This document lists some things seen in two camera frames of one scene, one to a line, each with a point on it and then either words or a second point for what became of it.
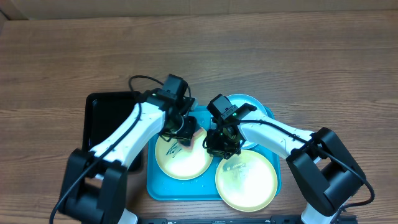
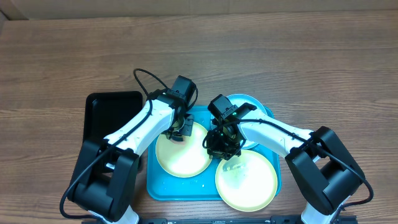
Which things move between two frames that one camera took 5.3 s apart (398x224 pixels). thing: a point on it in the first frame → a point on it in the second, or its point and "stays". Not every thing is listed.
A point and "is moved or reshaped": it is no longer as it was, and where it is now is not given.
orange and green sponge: x=197 y=137 is moved or reshaped
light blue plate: x=239 y=99 stays
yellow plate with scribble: x=183 y=162 stays
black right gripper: x=218 y=150 stays
